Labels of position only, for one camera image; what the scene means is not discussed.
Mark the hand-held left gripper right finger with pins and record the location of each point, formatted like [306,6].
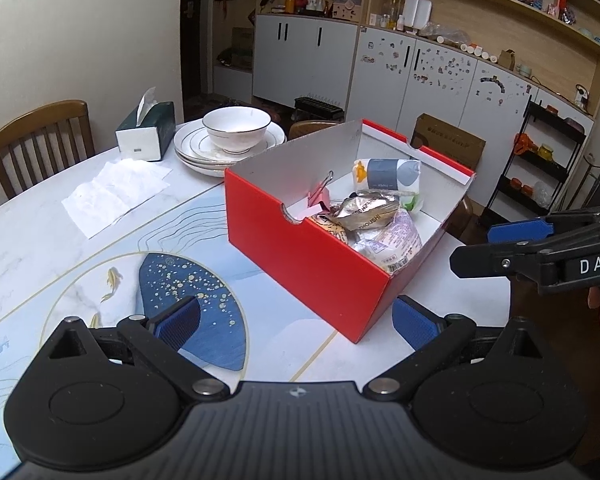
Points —
[414,322]

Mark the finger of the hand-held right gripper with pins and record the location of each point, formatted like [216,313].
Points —
[500,261]
[520,232]

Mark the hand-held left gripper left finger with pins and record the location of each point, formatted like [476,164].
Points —
[176,321]

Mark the purple snack packet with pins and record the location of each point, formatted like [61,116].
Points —
[395,240]

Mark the gold foil snack packet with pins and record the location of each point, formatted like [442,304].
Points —
[365,212]

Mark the red cardboard box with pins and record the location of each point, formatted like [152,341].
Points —
[290,260]

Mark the pink binder clip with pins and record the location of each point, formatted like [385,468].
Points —
[316,200]

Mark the white marble desktop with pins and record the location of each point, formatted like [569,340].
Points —
[25,240]

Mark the black trolley rack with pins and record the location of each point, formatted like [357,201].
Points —
[535,160]

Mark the brown cardboard box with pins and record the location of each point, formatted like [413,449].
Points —
[450,140]

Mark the white paper napkin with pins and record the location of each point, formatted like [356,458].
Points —
[115,190]

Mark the white kettle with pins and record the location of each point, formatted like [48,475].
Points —
[581,97]

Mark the stack of white plates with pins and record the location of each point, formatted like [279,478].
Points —
[195,150]

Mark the white and wood cabinet unit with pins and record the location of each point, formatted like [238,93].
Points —
[430,70]

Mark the green tissue box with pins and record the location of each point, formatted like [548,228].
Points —
[145,130]

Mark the white bowl gold rim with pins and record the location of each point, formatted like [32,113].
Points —
[237,127]

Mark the black floor rack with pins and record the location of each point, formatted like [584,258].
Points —
[317,107]

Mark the slatted wooden chair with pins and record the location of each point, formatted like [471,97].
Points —
[35,120]

